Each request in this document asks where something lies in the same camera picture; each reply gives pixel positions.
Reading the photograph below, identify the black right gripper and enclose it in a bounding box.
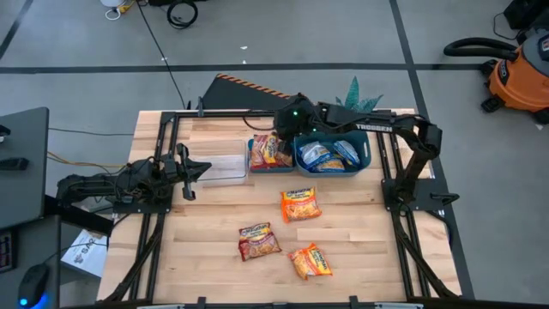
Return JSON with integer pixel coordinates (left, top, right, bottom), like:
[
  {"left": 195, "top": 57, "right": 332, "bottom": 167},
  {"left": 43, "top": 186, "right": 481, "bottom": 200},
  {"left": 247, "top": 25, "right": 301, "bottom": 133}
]
[{"left": 273, "top": 93, "right": 322, "bottom": 156}]

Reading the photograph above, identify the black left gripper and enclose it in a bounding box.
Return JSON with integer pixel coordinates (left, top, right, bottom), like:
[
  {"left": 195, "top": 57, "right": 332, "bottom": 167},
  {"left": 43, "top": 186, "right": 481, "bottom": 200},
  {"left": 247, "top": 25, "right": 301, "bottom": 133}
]
[{"left": 160, "top": 142, "right": 213, "bottom": 202}]

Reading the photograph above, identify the red Maruchan noodle packet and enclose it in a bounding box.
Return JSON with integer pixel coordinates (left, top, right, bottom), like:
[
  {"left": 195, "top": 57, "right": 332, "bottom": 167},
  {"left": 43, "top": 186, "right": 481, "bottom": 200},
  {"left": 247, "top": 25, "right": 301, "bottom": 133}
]
[
  {"left": 274, "top": 146, "right": 295, "bottom": 169},
  {"left": 250, "top": 132, "right": 281, "bottom": 169},
  {"left": 238, "top": 221, "right": 283, "bottom": 263}
]

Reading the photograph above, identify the blue Maruchan noodle packet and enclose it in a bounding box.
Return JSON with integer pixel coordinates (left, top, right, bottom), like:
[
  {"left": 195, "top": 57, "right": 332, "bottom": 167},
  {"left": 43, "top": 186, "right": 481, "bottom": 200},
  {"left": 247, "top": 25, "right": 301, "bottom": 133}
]
[
  {"left": 332, "top": 139, "right": 361, "bottom": 167},
  {"left": 299, "top": 141, "right": 334, "bottom": 170}
]

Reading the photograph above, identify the orange Maruchan noodle packet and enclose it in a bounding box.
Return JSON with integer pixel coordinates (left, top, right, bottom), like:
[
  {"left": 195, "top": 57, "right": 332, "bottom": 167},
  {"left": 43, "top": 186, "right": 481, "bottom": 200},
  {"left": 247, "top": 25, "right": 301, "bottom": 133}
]
[
  {"left": 287, "top": 242, "right": 334, "bottom": 282},
  {"left": 281, "top": 186, "right": 323, "bottom": 224}
]

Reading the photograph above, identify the small blue plastic bin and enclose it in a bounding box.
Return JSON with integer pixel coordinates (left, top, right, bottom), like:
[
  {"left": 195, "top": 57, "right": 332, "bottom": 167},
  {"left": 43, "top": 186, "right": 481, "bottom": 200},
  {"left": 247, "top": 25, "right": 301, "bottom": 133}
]
[{"left": 247, "top": 136, "right": 297, "bottom": 174}]

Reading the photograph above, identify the clear plastic bin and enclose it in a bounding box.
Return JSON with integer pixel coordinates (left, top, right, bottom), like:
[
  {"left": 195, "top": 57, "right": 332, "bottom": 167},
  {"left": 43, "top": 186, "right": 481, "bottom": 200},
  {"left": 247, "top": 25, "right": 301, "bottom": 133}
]
[{"left": 188, "top": 139, "right": 250, "bottom": 187}]

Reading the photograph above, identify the black mat with orange stripe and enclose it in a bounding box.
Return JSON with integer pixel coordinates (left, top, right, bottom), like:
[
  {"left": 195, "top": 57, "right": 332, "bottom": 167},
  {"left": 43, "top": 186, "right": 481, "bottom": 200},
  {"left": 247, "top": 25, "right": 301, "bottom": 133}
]
[{"left": 201, "top": 72, "right": 298, "bottom": 111}]

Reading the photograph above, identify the large teal plastic bin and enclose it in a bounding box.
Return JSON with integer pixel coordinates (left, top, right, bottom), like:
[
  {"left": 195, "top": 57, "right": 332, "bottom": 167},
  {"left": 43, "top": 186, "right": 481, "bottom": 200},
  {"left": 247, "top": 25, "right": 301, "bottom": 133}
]
[{"left": 293, "top": 130, "right": 372, "bottom": 179}]

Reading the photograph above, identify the teal artificial potted plant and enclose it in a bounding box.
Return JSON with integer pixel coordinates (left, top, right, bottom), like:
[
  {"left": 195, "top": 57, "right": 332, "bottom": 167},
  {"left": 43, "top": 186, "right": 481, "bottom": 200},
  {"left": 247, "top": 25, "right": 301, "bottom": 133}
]
[{"left": 335, "top": 76, "right": 384, "bottom": 114}]

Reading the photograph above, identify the black metal beam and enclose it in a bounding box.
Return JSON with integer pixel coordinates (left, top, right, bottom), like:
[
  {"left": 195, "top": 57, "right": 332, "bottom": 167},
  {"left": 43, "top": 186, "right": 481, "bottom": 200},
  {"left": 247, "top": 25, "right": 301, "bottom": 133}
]
[{"left": 42, "top": 195, "right": 115, "bottom": 238}]

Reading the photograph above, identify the white printed cardboard box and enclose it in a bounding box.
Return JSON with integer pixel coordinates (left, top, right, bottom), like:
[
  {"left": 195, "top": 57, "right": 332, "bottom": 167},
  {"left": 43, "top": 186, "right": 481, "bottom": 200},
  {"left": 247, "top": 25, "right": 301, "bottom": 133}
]
[{"left": 60, "top": 229, "right": 109, "bottom": 278}]

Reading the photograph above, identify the low dark grey desk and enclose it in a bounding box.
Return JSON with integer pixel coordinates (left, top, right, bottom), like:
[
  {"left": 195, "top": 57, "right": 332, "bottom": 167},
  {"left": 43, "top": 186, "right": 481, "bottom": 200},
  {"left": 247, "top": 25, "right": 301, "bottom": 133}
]
[{"left": 0, "top": 215, "right": 62, "bottom": 309}]

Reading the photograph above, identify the white device with yellow plug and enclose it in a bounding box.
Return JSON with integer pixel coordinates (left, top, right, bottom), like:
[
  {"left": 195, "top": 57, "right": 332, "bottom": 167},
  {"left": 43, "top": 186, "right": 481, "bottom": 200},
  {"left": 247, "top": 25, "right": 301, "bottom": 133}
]
[{"left": 100, "top": 0, "right": 136, "bottom": 21}]

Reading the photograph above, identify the black computer mouse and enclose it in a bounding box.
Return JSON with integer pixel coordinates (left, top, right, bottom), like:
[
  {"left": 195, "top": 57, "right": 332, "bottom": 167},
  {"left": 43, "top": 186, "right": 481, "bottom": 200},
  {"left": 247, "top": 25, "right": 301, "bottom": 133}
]
[{"left": 17, "top": 263, "right": 51, "bottom": 309}]

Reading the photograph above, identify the black keypad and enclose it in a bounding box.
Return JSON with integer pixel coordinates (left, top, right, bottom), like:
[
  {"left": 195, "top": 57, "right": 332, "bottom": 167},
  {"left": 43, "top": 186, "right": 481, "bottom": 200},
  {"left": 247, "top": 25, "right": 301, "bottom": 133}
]
[{"left": 0, "top": 231, "right": 19, "bottom": 274}]

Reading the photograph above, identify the orange shop vacuum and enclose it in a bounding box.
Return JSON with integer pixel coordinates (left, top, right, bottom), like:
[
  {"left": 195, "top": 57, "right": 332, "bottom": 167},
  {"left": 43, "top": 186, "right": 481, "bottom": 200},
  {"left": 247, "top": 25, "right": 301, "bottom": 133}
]
[{"left": 480, "top": 32, "right": 549, "bottom": 125}]

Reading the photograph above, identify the black case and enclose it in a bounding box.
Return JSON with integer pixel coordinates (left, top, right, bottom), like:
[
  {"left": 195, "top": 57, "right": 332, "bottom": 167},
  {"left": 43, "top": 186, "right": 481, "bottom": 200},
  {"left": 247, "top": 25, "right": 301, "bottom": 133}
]
[{"left": 503, "top": 0, "right": 549, "bottom": 32}]

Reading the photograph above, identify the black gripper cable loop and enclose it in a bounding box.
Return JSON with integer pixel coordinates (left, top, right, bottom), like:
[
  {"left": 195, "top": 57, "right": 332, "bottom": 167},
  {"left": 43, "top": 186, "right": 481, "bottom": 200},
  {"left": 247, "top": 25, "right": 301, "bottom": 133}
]
[{"left": 242, "top": 112, "right": 276, "bottom": 132}]

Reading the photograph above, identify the black aluminium frame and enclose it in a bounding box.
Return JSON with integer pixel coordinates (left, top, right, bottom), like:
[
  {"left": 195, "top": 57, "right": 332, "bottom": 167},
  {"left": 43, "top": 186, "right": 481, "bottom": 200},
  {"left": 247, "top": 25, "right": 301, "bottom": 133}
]
[{"left": 100, "top": 109, "right": 463, "bottom": 309}]

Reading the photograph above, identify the thin black desk cable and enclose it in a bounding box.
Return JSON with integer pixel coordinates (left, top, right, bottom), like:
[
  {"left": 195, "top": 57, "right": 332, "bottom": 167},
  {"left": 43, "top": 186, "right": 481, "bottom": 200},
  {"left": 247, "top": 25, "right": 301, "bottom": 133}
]
[{"left": 48, "top": 126, "right": 136, "bottom": 137}]

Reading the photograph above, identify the yellow cable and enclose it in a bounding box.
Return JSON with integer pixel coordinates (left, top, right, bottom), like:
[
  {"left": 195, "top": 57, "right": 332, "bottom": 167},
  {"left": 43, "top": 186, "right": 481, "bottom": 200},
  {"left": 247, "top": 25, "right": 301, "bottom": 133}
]
[{"left": 46, "top": 150, "right": 130, "bottom": 170}]

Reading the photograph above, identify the long black floor cable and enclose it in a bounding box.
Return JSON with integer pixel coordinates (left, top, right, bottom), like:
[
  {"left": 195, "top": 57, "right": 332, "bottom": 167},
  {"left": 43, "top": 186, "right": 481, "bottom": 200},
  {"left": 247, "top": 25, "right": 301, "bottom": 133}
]
[{"left": 136, "top": 0, "right": 189, "bottom": 111}]

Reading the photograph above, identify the coiled black cable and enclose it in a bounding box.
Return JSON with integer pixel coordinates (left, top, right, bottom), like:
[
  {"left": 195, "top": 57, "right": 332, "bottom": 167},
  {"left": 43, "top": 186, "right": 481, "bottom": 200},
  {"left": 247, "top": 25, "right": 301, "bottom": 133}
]
[{"left": 166, "top": 0, "right": 200, "bottom": 31}]

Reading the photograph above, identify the black handle on desk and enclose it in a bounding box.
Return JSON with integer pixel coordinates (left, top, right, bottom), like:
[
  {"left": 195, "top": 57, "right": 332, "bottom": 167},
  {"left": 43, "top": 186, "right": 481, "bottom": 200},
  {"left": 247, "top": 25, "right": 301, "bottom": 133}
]
[{"left": 0, "top": 157, "right": 31, "bottom": 172}]

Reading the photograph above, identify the black vacuum hose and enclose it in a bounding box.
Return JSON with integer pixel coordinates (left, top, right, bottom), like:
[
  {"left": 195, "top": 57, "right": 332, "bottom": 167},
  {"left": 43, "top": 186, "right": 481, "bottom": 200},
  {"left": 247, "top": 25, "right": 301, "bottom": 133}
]
[{"left": 443, "top": 37, "right": 522, "bottom": 62}]

